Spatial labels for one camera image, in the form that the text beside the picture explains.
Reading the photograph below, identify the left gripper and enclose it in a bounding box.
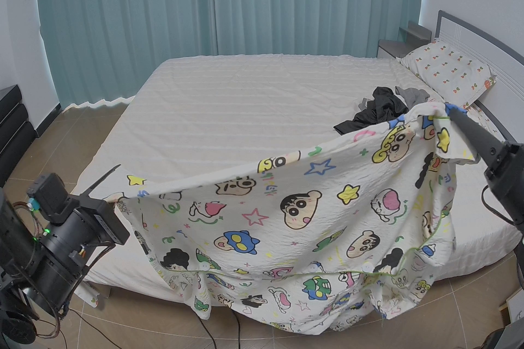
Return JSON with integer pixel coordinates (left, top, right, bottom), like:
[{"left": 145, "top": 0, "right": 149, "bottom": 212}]
[{"left": 39, "top": 164, "right": 131, "bottom": 271}]

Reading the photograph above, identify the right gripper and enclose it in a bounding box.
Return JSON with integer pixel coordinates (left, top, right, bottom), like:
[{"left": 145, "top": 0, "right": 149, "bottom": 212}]
[{"left": 448, "top": 108, "right": 524, "bottom": 234}]

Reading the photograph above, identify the white printed pyjama top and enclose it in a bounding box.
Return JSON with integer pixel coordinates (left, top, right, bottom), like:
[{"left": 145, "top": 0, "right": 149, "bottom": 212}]
[{"left": 107, "top": 101, "right": 480, "bottom": 333}]

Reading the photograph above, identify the white printed pillow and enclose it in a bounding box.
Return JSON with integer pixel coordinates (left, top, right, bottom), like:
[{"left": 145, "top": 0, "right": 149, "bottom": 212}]
[{"left": 397, "top": 38, "right": 498, "bottom": 109}]

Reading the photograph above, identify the grey garment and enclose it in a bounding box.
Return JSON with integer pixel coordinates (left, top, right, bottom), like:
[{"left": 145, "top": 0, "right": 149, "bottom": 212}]
[{"left": 355, "top": 85, "right": 431, "bottom": 112}]

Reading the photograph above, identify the black garment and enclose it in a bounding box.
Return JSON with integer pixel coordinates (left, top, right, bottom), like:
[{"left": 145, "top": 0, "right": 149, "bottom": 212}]
[{"left": 333, "top": 86, "right": 410, "bottom": 136}]

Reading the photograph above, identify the black chest of drawers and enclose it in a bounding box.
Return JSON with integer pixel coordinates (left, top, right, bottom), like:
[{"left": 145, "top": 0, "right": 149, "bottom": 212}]
[{"left": 0, "top": 84, "right": 37, "bottom": 188}]

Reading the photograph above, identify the grey bedside table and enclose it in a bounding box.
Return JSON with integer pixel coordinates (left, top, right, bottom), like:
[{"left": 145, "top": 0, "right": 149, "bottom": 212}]
[{"left": 377, "top": 21, "right": 432, "bottom": 59}]

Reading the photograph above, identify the bed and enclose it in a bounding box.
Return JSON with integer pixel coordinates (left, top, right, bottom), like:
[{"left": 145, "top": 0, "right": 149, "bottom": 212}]
[{"left": 76, "top": 10, "right": 524, "bottom": 313}]

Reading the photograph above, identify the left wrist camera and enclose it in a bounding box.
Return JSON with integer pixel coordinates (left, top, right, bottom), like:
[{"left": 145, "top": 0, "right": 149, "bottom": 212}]
[{"left": 28, "top": 173, "right": 69, "bottom": 226}]

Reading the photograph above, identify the black cable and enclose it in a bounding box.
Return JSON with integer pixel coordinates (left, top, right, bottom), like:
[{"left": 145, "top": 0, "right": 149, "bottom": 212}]
[
  {"left": 196, "top": 311, "right": 214, "bottom": 349},
  {"left": 233, "top": 310, "right": 243, "bottom": 349},
  {"left": 481, "top": 183, "right": 524, "bottom": 227}
]

